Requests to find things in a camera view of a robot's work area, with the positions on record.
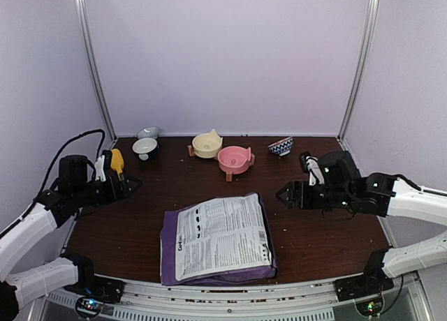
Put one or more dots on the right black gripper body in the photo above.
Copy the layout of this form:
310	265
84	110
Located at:
309	202

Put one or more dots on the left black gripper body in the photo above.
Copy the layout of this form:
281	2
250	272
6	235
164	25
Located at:
108	195

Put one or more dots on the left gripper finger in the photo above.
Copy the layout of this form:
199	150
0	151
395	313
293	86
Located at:
131	184
126	194

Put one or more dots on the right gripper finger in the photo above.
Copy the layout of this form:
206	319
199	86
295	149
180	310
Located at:
286	200
287	190

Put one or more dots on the yellow plastic scoop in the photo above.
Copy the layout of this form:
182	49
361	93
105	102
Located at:
117	163

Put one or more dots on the purple pet food bag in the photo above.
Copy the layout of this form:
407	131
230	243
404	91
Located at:
222	241

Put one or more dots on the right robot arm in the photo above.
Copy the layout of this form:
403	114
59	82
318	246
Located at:
335	182

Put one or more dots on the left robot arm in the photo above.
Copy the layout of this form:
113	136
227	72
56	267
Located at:
81	183

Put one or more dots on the pink cat-ear pet bowl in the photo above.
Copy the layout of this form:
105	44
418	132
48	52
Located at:
235	159

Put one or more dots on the cream cat-ear pet bowl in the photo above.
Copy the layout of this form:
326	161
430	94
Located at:
207	145

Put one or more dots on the navy white-dotted bowl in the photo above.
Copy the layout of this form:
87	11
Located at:
146	148

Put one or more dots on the blue zigzag patterned bowl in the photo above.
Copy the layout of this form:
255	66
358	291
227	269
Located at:
281	147

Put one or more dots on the light blue striped bowl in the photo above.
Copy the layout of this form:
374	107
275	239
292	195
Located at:
148	132

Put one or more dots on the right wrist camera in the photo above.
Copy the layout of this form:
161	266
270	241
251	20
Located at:
309	165

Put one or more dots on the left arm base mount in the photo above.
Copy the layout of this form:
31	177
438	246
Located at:
89	284

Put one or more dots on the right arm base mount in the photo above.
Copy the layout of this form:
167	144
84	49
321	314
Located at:
372	281

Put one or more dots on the right aluminium frame post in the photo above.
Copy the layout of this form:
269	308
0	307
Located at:
365	47

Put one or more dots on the aluminium frame post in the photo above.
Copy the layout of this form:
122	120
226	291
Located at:
81	9
365	47

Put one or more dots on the left aluminium frame post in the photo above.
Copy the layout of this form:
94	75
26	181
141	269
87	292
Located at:
81	9

